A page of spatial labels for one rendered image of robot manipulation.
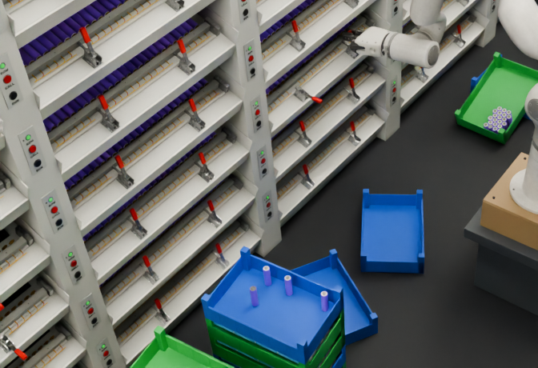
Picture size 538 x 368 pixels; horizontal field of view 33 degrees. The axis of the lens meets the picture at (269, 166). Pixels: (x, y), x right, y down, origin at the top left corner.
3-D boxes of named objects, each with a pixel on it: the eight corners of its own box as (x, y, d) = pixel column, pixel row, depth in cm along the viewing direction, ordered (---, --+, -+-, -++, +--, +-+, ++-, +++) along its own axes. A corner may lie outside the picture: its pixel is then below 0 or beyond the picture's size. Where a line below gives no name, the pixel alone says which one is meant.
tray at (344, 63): (383, 43, 303) (391, 24, 295) (267, 142, 272) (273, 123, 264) (337, 8, 308) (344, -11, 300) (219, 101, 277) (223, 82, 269)
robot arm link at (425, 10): (441, -44, 260) (419, 34, 283) (411, -19, 251) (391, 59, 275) (467, -30, 256) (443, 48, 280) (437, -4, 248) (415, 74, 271)
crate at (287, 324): (344, 306, 230) (343, 286, 224) (304, 365, 218) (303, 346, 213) (246, 264, 243) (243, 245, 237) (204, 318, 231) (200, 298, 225)
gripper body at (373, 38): (383, 63, 277) (355, 56, 284) (402, 47, 282) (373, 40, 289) (380, 42, 273) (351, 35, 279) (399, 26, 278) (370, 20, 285)
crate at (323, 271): (378, 332, 271) (378, 317, 266) (318, 357, 267) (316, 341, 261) (335, 264, 292) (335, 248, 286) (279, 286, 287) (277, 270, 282)
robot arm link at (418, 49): (405, 26, 276) (387, 42, 271) (442, 35, 268) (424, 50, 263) (407, 50, 281) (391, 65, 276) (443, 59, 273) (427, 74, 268)
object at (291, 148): (382, 87, 316) (394, 63, 305) (272, 186, 285) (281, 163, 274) (339, 53, 321) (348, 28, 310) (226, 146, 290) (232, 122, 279)
